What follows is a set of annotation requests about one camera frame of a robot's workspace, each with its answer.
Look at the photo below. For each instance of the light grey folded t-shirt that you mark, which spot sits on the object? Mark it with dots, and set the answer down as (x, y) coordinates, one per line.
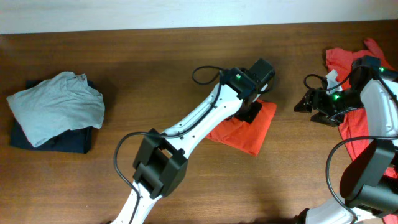
(63, 103)

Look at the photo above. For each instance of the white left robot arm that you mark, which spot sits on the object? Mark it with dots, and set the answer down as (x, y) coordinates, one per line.
(162, 159)

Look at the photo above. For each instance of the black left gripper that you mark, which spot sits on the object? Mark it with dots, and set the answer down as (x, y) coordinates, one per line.
(251, 114)

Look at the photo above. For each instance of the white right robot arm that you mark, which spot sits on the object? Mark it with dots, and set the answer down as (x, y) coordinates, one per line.
(365, 192)

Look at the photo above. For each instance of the orange soccer print t-shirt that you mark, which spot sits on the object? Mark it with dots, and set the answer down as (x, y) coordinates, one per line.
(241, 135)

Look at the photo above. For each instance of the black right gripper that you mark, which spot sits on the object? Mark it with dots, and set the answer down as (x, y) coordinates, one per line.
(318, 103)

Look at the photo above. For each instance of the dark navy folded garment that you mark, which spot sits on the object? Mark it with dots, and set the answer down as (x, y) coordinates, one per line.
(77, 141)

